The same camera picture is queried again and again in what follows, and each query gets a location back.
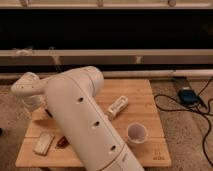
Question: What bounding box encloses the blue black device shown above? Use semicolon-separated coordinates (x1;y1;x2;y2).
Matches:
178;87;198;105

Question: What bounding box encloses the red-brown marker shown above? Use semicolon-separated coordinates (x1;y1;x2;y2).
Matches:
56;136;69;148

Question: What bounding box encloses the small wooden table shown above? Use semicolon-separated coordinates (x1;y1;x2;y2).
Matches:
15;79;171;168

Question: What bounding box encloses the long white rail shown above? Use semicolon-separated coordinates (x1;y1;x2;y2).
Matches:
0;49;213;66

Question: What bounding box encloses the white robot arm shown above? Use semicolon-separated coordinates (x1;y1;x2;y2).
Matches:
11;66;145;171

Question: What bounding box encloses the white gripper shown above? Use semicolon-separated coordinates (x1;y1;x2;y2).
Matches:
22;95;44;112

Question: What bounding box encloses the black cable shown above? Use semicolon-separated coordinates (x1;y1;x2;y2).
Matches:
153;75;213;164

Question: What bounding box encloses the white sponge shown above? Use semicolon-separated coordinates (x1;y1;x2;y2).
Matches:
33;132;54;156

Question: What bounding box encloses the white paper cup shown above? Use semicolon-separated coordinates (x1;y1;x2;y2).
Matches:
127;122;148;147

